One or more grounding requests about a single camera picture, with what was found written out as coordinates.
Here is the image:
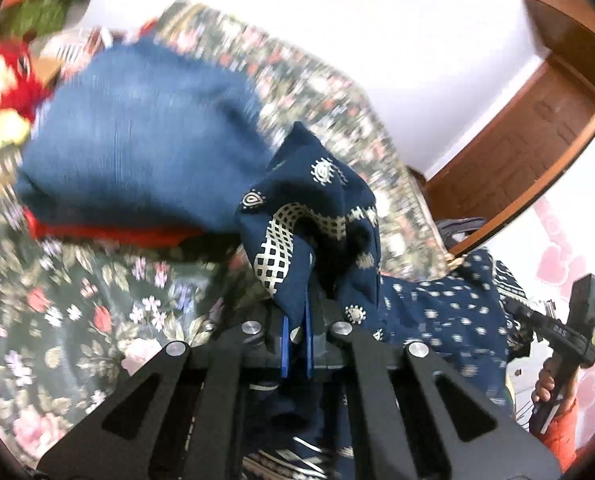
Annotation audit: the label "white heart-print sliding door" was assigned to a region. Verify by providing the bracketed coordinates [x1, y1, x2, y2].
[477, 180, 595, 461]

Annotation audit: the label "striped cloth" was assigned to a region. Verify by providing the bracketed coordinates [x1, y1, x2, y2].
[42, 25, 114, 69]

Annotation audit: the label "blue jeans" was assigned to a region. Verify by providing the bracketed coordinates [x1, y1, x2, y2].
[15, 40, 279, 234]

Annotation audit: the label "wooden wardrobe frame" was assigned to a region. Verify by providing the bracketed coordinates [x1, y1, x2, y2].
[447, 77, 595, 257]

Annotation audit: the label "red fleece cloth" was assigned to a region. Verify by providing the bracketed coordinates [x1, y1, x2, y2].
[0, 42, 51, 124]

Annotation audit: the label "dark grey cloth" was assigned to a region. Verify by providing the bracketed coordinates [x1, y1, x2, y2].
[435, 216, 489, 252]

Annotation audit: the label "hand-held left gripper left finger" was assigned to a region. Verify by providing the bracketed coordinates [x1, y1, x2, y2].
[35, 312, 291, 480]

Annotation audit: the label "wooden overhead cabinet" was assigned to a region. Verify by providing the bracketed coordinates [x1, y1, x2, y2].
[521, 0, 595, 99]

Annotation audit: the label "green floral blanket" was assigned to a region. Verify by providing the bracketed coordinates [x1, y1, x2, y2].
[0, 0, 454, 467]

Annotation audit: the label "brown wooden door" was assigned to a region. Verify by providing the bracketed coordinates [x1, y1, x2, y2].
[425, 57, 595, 229]

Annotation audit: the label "green printed cloth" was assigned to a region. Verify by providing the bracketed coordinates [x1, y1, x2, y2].
[0, 0, 74, 42]

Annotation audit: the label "red garment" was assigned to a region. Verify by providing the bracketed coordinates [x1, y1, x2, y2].
[25, 210, 204, 249]

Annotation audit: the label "navy patterned garment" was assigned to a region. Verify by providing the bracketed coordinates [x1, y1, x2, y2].
[235, 122, 534, 480]

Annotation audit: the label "person's right hand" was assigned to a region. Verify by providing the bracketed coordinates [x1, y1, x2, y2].
[532, 367, 578, 407]

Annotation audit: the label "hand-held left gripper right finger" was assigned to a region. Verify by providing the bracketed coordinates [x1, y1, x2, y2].
[302, 305, 563, 480]

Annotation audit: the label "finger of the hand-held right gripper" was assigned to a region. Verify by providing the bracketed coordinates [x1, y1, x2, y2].
[505, 297, 564, 335]

